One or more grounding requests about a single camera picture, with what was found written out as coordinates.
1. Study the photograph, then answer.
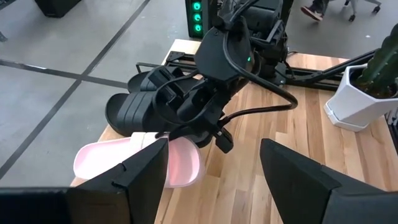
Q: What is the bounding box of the green cactus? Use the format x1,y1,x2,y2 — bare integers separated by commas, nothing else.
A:
356,23,398,94

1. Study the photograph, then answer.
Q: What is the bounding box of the pink slide sandal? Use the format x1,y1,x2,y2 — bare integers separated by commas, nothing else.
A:
73,132,206,189

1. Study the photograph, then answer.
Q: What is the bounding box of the black slide sandal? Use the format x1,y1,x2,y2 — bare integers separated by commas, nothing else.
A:
127,66,203,94
104,91,215,149

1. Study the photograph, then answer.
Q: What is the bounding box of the black floor box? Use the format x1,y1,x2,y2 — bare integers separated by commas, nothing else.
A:
34,0,83,19

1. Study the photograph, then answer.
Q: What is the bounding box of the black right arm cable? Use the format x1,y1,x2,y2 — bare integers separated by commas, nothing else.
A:
222,0,299,125

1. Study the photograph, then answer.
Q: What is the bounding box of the person's shoe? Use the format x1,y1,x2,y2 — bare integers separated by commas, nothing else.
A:
300,0,330,22

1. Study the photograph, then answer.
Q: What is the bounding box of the black box with green lights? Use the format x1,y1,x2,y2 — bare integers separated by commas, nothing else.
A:
185,0,212,40

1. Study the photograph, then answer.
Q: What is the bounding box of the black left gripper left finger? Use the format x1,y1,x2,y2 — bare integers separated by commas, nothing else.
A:
67,138,170,224

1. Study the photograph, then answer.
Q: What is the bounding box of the white angular plant pot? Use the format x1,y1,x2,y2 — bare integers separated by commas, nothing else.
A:
323,63,398,133

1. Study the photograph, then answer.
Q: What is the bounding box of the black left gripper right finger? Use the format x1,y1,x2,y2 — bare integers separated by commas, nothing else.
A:
260,138,341,224

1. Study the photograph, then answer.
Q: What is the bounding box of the office chair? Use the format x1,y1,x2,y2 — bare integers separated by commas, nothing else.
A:
343,0,383,22

